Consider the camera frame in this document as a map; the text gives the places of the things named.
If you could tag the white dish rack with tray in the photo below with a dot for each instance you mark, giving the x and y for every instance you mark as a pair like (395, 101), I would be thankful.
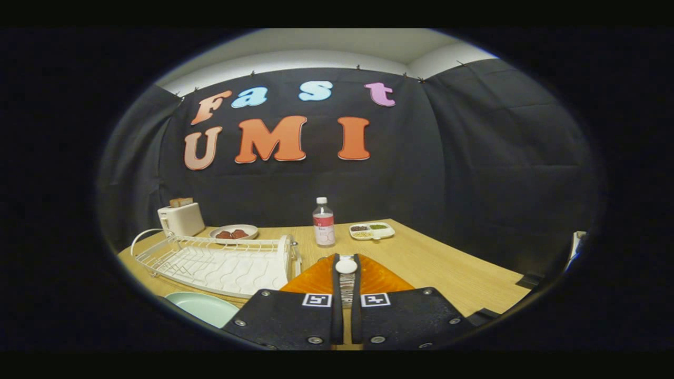
(231, 268)

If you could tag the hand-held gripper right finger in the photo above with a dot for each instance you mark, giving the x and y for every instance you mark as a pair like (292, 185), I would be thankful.
(410, 318)

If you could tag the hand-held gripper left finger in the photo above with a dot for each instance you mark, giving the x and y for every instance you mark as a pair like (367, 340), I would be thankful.
(284, 321)

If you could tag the light green plate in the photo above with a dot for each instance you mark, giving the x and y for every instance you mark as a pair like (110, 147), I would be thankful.
(205, 308)

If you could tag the green peas portion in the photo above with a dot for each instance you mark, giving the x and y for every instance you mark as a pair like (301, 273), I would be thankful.
(378, 227)

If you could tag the toast slice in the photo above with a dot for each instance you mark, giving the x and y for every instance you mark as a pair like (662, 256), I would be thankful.
(175, 203)
(187, 201)

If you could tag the white divided snack tray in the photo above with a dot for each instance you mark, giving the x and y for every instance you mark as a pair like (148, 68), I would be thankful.
(383, 233)

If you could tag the white blue-edged object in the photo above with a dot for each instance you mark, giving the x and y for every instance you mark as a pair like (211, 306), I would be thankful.
(577, 245)

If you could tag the yellow grains portion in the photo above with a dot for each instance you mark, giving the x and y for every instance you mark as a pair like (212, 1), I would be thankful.
(362, 235)

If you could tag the clear plastic bottle red label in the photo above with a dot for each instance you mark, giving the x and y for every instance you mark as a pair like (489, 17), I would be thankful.
(324, 229)

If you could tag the white toaster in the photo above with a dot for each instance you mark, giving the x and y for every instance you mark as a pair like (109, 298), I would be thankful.
(181, 221)

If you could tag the beige plate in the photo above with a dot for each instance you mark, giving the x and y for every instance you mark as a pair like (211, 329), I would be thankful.
(251, 230)

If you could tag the black backdrop cloth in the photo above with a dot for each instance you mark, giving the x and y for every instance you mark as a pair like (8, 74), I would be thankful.
(474, 158)

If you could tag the red meat piece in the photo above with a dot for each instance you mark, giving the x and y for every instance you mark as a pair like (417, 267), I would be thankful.
(239, 233)
(224, 235)

